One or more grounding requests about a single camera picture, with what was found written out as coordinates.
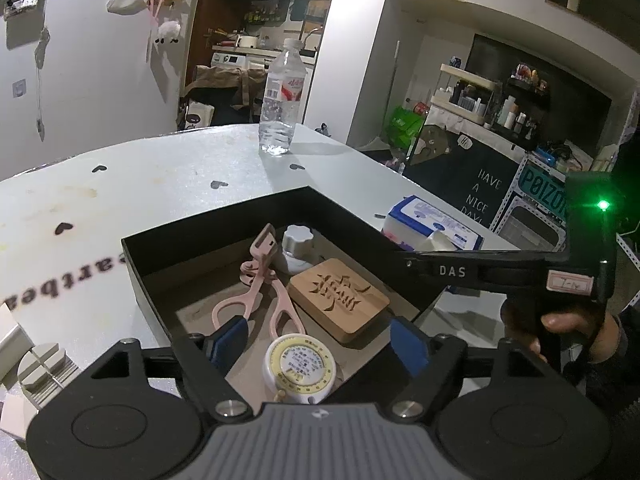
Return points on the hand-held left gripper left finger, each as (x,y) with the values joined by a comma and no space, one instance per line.
(230,345)

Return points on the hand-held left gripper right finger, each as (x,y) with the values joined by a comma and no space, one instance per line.
(407,345)

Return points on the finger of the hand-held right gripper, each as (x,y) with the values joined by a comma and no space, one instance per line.
(500,270)

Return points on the carved wooden block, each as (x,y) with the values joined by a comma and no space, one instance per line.
(360,316)

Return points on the pink eyelash curler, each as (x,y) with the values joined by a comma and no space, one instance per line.
(250,290)

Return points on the white round tape measure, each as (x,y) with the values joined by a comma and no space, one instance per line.
(300,365)

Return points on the black cardboard box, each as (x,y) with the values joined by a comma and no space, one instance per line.
(160,270)

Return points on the white bottle with scalloped cap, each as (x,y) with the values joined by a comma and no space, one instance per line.
(297,246)

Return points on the grey plastic tool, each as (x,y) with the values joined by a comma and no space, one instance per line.
(47,367)

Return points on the white charger plug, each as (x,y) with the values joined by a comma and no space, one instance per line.
(12,345)

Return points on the white cube adapter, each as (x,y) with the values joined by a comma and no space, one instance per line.
(17,412)

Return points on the person's right forearm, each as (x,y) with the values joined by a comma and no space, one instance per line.
(615,390)

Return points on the person's right hand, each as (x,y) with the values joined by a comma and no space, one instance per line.
(567,322)

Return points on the teal plate sign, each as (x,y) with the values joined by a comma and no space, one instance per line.
(542,190)

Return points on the blue white tissue pack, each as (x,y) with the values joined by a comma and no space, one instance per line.
(435,220)

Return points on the black lettered cloth sign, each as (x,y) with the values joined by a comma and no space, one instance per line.
(480,180)

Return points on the green shopping bag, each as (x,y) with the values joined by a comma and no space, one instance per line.
(402,125)

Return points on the white shelf rack with bottles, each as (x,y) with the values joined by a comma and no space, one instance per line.
(467,97)

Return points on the white tote bag with face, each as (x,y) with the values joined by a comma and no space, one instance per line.
(195,115)

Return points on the clear plastic water bottle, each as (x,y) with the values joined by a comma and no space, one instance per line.
(282,105)

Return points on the brown jacket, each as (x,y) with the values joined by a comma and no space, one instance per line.
(220,90)

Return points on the white washing machine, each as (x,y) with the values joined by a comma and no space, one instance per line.
(229,59)

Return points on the white rice cooker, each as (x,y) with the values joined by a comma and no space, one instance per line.
(246,41)

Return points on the white plush sheep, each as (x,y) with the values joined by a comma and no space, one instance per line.
(167,31)

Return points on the pink ribbon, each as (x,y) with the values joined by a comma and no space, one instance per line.
(160,0)

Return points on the square adhesive wall hook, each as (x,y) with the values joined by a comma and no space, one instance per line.
(19,87)

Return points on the clear wall holder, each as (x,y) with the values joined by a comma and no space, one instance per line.
(25,0)

